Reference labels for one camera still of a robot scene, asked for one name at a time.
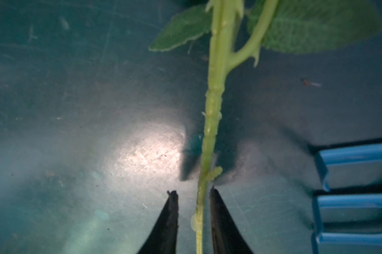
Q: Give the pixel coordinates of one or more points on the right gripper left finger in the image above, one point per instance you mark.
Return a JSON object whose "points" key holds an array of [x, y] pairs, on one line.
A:
{"points": [[163, 237]]}

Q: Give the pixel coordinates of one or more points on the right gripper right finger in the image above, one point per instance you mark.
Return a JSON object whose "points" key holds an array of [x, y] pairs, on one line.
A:
{"points": [[226, 237]]}

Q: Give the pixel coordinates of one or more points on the blue rose stem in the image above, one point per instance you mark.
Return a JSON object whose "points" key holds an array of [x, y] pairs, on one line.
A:
{"points": [[239, 33]]}

